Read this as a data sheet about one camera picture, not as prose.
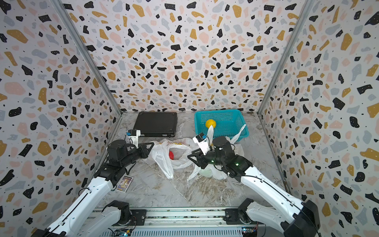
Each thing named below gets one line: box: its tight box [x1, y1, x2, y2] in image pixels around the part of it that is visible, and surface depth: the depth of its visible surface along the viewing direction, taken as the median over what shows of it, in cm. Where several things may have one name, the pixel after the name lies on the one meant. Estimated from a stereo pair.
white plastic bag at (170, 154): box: [150, 137, 194, 180], surface depth 79 cm
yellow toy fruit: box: [205, 118, 217, 129], surface depth 109 cm
